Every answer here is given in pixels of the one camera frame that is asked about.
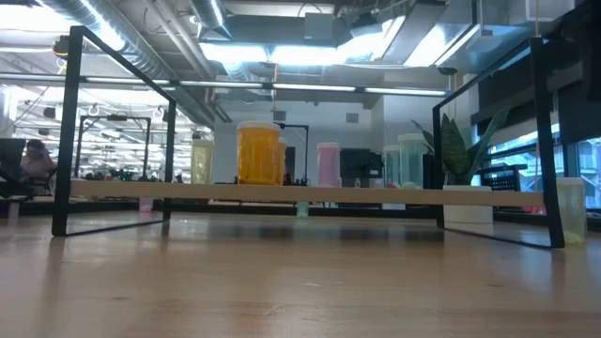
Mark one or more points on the person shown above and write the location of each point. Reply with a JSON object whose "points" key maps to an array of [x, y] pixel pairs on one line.
{"points": [[35, 159]]}

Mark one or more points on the pink translucent cup stack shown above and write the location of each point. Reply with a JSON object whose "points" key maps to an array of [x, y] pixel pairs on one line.
{"points": [[328, 166]]}

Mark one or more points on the wooden shelf with black frame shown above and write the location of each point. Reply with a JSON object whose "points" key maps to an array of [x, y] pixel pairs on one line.
{"points": [[282, 192]]}

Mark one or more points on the black aluminium table frame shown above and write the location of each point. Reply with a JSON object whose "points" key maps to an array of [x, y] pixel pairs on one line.
{"points": [[235, 210]]}

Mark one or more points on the black background monitor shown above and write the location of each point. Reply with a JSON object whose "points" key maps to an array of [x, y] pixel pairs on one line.
{"points": [[359, 163]]}

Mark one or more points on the large orange medicine bottle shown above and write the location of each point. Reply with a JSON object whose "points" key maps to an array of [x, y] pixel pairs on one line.
{"points": [[256, 155], [283, 162]]}

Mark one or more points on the pale yellow translucent cup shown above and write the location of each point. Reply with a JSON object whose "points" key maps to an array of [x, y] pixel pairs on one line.
{"points": [[575, 206], [202, 164]]}

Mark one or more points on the dark computer screen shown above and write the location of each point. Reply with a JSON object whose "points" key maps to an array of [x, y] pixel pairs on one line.
{"points": [[11, 155]]}

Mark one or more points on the snake plant in white pot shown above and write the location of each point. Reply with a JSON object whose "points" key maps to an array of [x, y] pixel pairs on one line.
{"points": [[453, 155]]}

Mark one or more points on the black perforated crate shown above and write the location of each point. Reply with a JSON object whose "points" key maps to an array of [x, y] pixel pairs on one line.
{"points": [[502, 177]]}

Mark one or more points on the black background rig frame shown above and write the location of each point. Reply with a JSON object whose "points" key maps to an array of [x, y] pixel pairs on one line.
{"points": [[117, 117], [293, 126]]}

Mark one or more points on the small pink medicine bottle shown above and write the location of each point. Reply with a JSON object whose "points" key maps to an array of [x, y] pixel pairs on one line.
{"points": [[146, 204]]}

